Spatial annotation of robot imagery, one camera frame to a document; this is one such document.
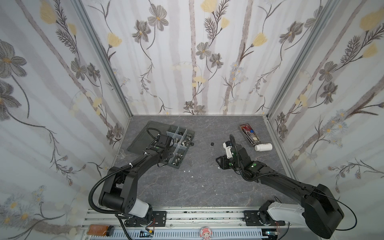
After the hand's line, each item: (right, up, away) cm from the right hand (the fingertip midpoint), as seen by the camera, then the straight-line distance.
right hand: (215, 156), depth 83 cm
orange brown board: (-57, -31, -15) cm, 67 cm away
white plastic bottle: (+35, +3, +16) cm, 38 cm away
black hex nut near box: (-14, +5, +21) cm, 25 cm away
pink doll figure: (-6, -33, -15) cm, 37 cm away
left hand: (-30, +2, +9) cm, 31 cm away
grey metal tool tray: (+30, +12, +27) cm, 42 cm away
